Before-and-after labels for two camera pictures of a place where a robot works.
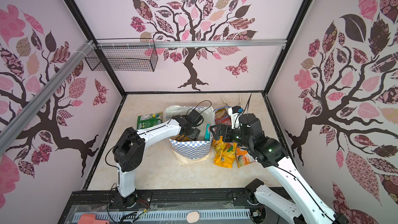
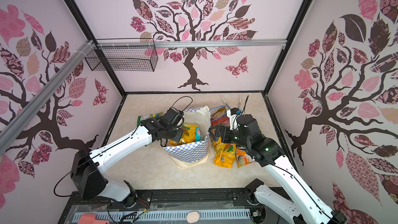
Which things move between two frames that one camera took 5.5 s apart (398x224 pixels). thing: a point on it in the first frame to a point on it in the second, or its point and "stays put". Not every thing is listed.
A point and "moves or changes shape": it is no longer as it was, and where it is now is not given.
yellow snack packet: (225, 152) stays put
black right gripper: (227, 129) stays put
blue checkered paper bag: (193, 151) moves or changes shape
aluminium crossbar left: (13, 126) stays put
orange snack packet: (243, 157) stays put
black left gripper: (195, 135) to (178, 136)
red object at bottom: (90, 219) stays put
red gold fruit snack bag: (222, 116) moves or changes shape
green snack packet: (148, 120) stays put
